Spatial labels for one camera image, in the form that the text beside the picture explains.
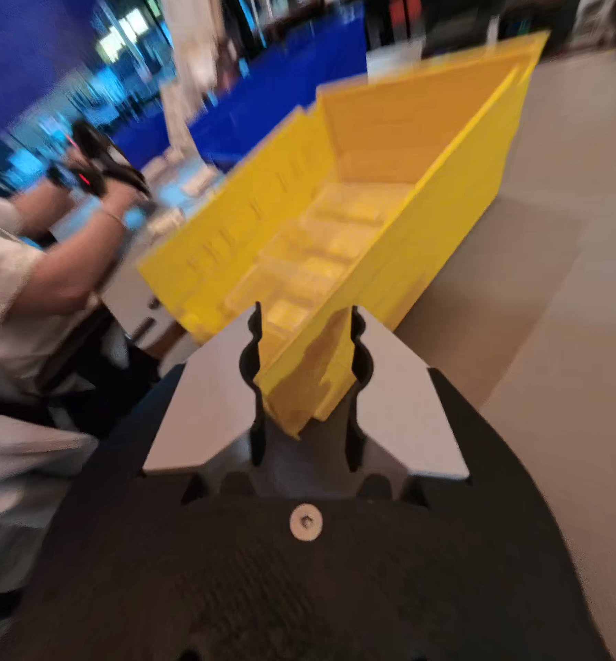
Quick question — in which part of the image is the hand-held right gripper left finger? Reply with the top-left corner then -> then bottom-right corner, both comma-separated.
143,302 -> 267,473

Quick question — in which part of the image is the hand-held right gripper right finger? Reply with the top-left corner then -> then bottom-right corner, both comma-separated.
345,305 -> 470,478

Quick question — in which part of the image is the pile of clear drawers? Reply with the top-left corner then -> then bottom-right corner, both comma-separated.
220,181 -> 414,336

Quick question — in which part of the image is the yellow plastic bin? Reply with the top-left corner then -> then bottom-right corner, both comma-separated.
138,30 -> 551,440

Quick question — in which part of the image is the grey jacket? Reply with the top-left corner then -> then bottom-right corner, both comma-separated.
0,408 -> 99,595

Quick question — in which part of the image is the blue partition panel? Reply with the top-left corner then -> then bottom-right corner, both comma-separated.
109,10 -> 368,174

